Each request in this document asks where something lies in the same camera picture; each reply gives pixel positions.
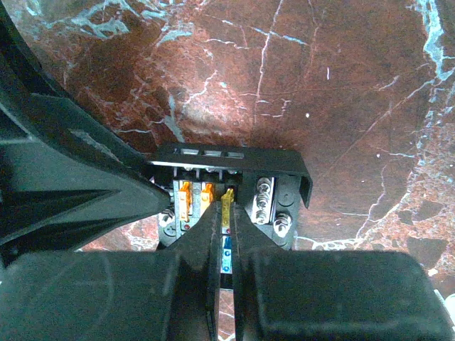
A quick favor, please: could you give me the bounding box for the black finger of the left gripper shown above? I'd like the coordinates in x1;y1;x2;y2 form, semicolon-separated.
1;9;170;266

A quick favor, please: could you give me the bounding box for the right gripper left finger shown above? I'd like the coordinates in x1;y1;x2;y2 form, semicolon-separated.
1;203;221;340

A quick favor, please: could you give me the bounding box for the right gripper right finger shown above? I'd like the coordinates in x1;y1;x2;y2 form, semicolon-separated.
230;206;454;340

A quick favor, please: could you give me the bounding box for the orange blade fuse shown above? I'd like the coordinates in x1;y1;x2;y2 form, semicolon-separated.
200;183;214;216
178;181;192;222

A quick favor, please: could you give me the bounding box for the black fuse box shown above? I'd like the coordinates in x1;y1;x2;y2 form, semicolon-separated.
149;144;313;291

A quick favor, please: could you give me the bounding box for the yellow blade fuse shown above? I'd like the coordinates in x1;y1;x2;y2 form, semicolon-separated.
221;188;235;229

